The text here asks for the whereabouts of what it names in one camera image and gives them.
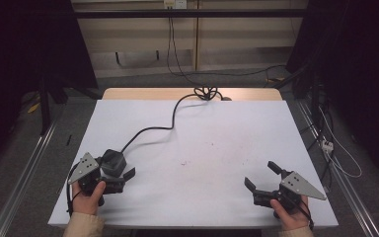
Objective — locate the black curtain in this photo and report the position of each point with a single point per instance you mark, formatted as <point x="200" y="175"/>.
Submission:
<point x="352" y="65"/>
<point x="26" y="49"/>

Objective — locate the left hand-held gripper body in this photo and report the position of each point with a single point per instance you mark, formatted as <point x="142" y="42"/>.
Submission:
<point x="85" y="166"/>

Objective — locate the white table cover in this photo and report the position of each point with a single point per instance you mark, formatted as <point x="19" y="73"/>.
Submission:
<point x="210" y="148"/>

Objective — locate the white wall outlet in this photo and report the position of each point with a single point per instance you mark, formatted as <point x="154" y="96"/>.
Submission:
<point x="175" y="3"/>

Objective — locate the aluminium floor rail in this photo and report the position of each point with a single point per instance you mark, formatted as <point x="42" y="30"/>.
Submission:
<point x="342" y="184"/>
<point x="23" y="171"/>

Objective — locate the black metal stand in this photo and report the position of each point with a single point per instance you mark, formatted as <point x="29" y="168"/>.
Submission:
<point x="44" y="102"/>

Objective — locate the person's right hand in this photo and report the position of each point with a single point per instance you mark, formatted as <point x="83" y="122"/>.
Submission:
<point x="291" y="215"/>

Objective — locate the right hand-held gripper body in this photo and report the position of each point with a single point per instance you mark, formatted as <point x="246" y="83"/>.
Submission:
<point x="298" y="186"/>

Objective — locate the person's left hand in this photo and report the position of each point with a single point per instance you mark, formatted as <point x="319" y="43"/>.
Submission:
<point x="86" y="199"/>

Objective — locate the black power adapter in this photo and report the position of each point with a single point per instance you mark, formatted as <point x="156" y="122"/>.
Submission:
<point x="113" y="162"/>

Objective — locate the white power strip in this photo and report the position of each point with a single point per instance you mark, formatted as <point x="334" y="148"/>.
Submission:
<point x="327" y="144"/>

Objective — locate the black horizontal bar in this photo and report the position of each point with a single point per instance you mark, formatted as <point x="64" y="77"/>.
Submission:
<point x="190" y="13"/>

